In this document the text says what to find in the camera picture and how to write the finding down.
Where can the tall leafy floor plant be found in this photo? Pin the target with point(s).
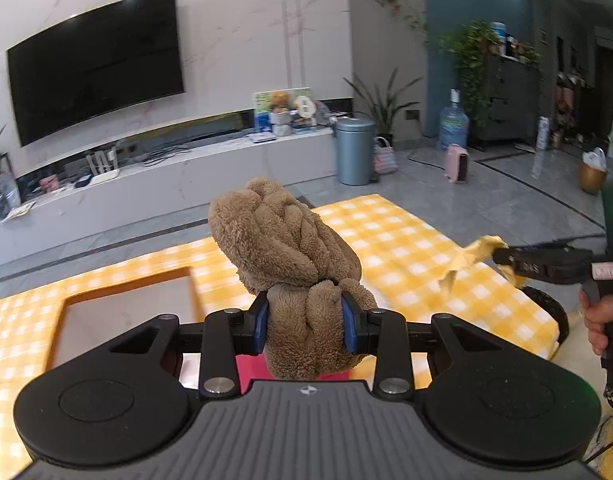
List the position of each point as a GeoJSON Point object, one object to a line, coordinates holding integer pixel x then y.
{"type": "Point", "coordinates": [381, 105]}

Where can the pink space heater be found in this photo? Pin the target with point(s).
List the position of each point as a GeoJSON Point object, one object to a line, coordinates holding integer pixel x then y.
{"type": "Point", "coordinates": [459, 165]}

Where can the person's right hand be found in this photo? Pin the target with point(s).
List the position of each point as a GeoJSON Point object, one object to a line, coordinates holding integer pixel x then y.
{"type": "Point", "coordinates": [594, 322]}

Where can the yellow cloth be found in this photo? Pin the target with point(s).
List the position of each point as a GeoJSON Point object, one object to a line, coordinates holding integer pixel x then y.
{"type": "Point", "coordinates": [481, 250]}

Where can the black flat television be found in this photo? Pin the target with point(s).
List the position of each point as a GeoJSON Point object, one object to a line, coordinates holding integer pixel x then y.
{"type": "Point", "coordinates": [96, 65]}

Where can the white tower appliance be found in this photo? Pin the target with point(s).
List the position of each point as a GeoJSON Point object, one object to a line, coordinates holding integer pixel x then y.
{"type": "Point", "coordinates": [543, 132]}

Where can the dark grey cabinet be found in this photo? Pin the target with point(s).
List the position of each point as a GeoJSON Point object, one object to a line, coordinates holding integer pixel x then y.
{"type": "Point", "coordinates": [511, 100]}

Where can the shelf with items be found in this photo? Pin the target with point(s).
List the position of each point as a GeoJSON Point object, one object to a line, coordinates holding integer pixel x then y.
{"type": "Point", "coordinates": [574, 105]}

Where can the white router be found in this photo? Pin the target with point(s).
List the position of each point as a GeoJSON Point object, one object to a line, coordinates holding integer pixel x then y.
{"type": "Point", "coordinates": [104, 172]}

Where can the pink photo frame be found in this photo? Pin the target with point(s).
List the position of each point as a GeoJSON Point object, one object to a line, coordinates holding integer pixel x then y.
{"type": "Point", "coordinates": [49, 184]}

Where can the yellow basket with bag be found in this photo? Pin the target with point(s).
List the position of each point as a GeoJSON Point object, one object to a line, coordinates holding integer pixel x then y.
{"type": "Point", "coordinates": [591, 180]}

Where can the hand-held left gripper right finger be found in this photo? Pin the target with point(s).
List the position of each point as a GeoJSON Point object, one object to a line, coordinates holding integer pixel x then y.
{"type": "Point", "coordinates": [349, 327]}

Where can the blue water jug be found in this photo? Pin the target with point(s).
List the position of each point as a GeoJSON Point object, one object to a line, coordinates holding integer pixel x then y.
{"type": "Point", "coordinates": [454, 125]}

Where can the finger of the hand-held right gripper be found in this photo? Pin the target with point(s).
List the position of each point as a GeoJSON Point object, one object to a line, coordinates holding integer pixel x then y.
{"type": "Point", "coordinates": [554, 305]}
{"type": "Point", "coordinates": [536, 262]}

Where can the grey blue trash can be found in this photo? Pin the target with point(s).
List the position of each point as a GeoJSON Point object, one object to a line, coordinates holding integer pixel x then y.
{"type": "Point", "coordinates": [355, 152]}

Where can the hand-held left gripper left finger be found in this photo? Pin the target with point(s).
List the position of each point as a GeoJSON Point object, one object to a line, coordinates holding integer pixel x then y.
{"type": "Point", "coordinates": [260, 322]}

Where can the white plastic bag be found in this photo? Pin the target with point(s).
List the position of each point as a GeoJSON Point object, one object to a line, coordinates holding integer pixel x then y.
{"type": "Point", "coordinates": [595, 157]}

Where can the pink basket bag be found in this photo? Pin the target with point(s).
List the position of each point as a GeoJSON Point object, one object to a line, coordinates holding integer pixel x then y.
{"type": "Point", "coordinates": [385, 160]}

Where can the clear plastic water bottle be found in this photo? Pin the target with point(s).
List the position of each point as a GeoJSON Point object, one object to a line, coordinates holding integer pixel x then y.
{"type": "Point", "coordinates": [9, 190]}

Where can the white marble media console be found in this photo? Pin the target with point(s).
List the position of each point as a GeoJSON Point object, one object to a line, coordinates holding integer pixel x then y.
{"type": "Point", "coordinates": [186, 180]}

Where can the round white ornament plate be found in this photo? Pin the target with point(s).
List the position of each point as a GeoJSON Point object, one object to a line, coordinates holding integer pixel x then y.
{"type": "Point", "coordinates": [305, 107]}

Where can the dark cabinet with plants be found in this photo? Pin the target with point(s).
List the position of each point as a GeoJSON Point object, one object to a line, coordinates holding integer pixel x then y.
{"type": "Point", "coordinates": [469, 55]}

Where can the yellow checkered tablecloth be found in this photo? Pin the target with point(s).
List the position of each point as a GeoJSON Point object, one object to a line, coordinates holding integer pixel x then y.
{"type": "Point", "coordinates": [411, 260]}

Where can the white flat box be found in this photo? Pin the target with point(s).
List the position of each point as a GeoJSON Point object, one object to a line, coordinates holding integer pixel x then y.
{"type": "Point", "coordinates": [262, 138]}

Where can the brown plush towel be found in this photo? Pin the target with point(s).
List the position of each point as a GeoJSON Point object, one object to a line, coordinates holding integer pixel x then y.
{"type": "Point", "coordinates": [286, 260]}

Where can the papers on console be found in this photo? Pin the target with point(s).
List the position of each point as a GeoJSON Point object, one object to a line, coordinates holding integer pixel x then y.
{"type": "Point", "coordinates": [19, 210]}

